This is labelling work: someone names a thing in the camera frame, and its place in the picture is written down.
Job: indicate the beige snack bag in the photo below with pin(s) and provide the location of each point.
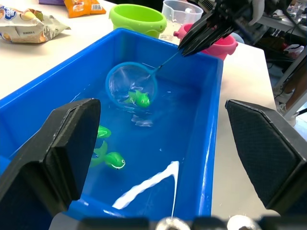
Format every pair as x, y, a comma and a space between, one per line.
26, 28

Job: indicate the orange chips bag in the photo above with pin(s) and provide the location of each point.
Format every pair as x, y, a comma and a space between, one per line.
79, 8

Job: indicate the green plastic bucket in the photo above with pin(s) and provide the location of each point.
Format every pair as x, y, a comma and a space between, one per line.
134, 24

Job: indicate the purple snack bag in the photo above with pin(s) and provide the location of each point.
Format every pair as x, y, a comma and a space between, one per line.
50, 2

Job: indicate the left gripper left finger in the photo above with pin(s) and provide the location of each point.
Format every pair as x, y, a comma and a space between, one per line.
36, 167

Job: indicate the clear plastic measuring cup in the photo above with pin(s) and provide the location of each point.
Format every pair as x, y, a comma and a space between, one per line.
172, 14

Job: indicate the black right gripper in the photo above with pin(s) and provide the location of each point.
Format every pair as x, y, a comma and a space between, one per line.
235, 12

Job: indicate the white sneaker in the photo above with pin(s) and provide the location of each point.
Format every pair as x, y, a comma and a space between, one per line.
286, 115

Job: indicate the blue plastic tub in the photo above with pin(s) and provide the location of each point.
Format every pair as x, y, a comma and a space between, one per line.
72, 72

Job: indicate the white cluttered desk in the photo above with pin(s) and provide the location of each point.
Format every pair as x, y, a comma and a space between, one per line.
275, 21

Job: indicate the pink plastic bucket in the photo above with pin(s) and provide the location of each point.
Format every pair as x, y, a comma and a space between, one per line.
223, 48

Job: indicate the small blue fishing net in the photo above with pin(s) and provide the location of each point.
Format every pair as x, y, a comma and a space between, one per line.
120, 79

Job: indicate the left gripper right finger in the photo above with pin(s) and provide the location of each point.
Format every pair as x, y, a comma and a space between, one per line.
271, 155

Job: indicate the green toy fish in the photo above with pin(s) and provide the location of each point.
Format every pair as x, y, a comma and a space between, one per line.
103, 131
141, 99
115, 160

